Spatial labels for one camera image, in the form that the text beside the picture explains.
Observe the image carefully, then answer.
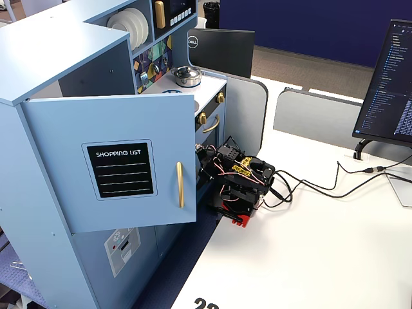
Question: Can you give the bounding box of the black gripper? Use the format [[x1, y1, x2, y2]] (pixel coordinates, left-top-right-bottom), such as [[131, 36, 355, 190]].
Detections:
[[198, 137, 247, 181]]

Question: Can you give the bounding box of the blue shopping list cabinet door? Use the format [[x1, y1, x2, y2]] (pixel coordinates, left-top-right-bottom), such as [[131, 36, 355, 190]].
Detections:
[[19, 93, 198, 234]]

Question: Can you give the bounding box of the blue oven door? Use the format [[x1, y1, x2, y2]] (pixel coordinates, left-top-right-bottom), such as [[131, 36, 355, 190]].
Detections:
[[195, 111, 227, 194]]

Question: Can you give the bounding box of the gray desk divider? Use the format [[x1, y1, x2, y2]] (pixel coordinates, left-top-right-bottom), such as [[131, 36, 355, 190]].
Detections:
[[272, 87, 364, 144], [205, 69, 270, 155]]

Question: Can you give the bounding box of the red table clamp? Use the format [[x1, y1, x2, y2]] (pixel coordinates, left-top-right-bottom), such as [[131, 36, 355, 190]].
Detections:
[[231, 212, 252, 229]]

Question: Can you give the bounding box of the steel toy pot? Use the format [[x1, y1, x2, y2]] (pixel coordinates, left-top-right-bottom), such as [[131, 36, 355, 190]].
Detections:
[[174, 74, 203, 88]]

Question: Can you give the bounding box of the black Dell monitor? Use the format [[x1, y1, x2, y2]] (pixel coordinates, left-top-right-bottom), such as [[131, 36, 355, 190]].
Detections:
[[187, 28, 256, 80]]

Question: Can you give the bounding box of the steel toy ladle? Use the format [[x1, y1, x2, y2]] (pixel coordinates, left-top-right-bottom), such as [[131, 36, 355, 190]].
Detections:
[[151, 48, 161, 75]]

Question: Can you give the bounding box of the steel toy spatula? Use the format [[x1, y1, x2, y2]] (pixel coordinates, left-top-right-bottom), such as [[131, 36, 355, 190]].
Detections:
[[138, 53, 149, 85]]

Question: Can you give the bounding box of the black trash bin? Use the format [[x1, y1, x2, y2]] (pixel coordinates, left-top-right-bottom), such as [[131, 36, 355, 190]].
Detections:
[[203, 1, 220, 29]]

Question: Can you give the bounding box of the white toy plate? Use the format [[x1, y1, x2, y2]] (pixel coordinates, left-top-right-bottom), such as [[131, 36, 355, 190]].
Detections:
[[107, 12, 140, 52], [120, 8, 145, 50], [128, 6, 149, 46]]

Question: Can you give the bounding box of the blue ice dispenser door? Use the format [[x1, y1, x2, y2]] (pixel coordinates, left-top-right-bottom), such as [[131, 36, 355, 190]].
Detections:
[[70, 225, 162, 309]]

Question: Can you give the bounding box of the monitor showing code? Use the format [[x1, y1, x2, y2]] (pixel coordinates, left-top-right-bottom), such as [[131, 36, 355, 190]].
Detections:
[[351, 18, 412, 146]]

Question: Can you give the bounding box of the gray flat stand plate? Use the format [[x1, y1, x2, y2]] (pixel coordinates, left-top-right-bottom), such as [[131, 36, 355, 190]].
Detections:
[[385, 173, 412, 208]]

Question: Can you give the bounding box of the blue wooden toy kitchen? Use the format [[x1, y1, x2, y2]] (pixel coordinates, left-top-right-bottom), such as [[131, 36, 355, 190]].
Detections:
[[0, 0, 228, 309]]

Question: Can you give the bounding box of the gold oven handle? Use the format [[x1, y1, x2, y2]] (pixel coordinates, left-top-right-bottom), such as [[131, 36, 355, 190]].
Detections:
[[202, 115, 221, 134]]

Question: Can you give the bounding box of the gold curved cabinet door handle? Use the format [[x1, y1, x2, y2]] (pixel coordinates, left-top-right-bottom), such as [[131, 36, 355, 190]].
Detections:
[[176, 162, 185, 209]]

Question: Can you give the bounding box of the black cable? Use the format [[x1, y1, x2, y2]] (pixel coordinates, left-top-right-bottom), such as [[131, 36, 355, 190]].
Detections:
[[272, 160, 412, 191], [262, 170, 412, 209]]

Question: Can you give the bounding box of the toy microwave with gold handle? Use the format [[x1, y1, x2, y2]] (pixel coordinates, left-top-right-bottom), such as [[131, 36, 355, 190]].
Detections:
[[151, 0, 198, 40]]

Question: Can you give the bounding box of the gold microwave handle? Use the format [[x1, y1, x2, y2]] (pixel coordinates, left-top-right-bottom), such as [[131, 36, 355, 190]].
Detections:
[[154, 1, 166, 30]]

